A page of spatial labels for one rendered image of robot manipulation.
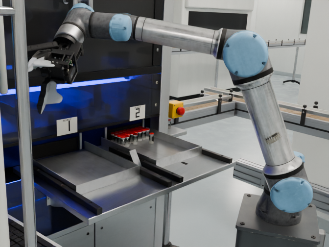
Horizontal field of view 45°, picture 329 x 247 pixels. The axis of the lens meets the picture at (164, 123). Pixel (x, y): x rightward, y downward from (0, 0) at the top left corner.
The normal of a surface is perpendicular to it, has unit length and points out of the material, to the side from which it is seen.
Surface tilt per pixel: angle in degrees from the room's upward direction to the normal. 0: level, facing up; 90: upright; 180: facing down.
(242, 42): 84
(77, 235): 90
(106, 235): 90
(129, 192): 0
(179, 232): 0
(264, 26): 90
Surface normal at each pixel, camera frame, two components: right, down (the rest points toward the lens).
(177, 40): -0.22, 0.58
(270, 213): -0.61, -0.11
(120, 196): 0.04, -0.96
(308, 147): -0.71, 0.16
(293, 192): -0.13, 0.38
